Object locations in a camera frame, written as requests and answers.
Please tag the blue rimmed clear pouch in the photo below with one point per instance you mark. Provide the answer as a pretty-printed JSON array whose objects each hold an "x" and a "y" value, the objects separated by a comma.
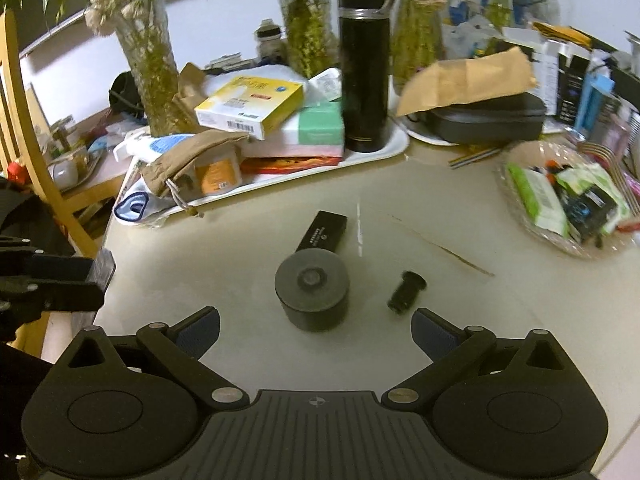
[{"x": 131, "y": 208}]

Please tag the black and blue packet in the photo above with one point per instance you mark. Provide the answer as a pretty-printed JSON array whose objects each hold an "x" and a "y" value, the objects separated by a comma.
[{"x": 587, "y": 212}]

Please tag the small black round container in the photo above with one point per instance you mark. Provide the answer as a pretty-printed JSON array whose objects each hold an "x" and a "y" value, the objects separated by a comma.
[{"x": 406, "y": 292}]

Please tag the yellow and white box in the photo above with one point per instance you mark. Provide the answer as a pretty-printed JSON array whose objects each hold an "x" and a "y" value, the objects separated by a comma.
[{"x": 245, "y": 105}]

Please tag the striped pencils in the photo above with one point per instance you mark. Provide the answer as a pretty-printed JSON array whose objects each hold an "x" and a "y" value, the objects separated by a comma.
[{"x": 475, "y": 156}]

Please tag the thin wooden stick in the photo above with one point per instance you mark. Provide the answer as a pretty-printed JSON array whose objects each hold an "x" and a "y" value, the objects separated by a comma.
[{"x": 450, "y": 252}]

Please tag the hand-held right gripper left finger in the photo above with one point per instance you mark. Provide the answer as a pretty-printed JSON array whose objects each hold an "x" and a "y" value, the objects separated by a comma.
[{"x": 200, "y": 332}]

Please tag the black thermos bottle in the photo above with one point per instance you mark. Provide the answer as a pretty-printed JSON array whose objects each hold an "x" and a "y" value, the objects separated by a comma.
[{"x": 365, "y": 70}]

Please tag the black zip case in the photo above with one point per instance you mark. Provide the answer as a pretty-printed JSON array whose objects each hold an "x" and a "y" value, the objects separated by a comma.
[{"x": 490, "y": 122}]

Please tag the white and green wipes packet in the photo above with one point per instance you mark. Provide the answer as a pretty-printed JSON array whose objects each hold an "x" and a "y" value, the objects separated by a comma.
[{"x": 597, "y": 177}]

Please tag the blue carton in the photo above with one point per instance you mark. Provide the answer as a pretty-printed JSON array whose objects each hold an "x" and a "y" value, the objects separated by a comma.
[{"x": 594, "y": 105}]

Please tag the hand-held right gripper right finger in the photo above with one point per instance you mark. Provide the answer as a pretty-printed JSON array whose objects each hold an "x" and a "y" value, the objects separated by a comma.
[{"x": 430, "y": 335}]

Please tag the glass vase with green stems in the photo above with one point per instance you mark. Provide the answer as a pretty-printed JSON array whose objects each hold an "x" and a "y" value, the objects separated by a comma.
[
  {"x": 417, "y": 40},
  {"x": 305, "y": 25}
]

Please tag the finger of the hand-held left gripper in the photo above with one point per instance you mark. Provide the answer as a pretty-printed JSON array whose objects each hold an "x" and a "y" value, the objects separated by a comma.
[
  {"x": 65, "y": 297},
  {"x": 60, "y": 266}
]

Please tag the small black rectangular box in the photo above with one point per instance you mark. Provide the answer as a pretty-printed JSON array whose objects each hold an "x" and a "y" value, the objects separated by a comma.
[{"x": 322, "y": 232}]

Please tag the white and blue tube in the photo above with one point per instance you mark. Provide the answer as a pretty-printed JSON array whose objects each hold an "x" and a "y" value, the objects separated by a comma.
[{"x": 155, "y": 146}]

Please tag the black cylinder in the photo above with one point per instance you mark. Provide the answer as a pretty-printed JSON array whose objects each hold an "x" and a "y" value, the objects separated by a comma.
[{"x": 312, "y": 290}]

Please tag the red flat packet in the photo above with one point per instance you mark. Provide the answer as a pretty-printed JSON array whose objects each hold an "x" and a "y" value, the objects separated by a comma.
[{"x": 295, "y": 164}]

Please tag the green tissue pack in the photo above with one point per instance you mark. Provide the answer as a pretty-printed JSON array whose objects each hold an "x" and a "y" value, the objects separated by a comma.
[{"x": 320, "y": 125}]

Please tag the wooden chair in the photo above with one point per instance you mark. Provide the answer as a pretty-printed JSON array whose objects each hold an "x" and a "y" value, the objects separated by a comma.
[{"x": 20, "y": 125}]

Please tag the brown paper envelope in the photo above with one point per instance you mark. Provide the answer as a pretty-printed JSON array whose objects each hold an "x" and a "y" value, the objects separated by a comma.
[{"x": 465, "y": 80}]

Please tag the white plastic tray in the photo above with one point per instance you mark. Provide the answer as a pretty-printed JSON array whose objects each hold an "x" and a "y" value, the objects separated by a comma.
[{"x": 380, "y": 152}]

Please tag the white tub with orange label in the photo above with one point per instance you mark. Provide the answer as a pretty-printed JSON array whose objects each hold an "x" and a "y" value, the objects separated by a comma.
[{"x": 218, "y": 171}]

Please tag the woven basket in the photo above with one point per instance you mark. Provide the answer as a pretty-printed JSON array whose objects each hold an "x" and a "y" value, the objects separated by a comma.
[{"x": 515, "y": 225}]

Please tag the tall glass vase with flowers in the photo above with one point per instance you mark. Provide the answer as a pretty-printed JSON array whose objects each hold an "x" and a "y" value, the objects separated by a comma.
[{"x": 150, "y": 75}]

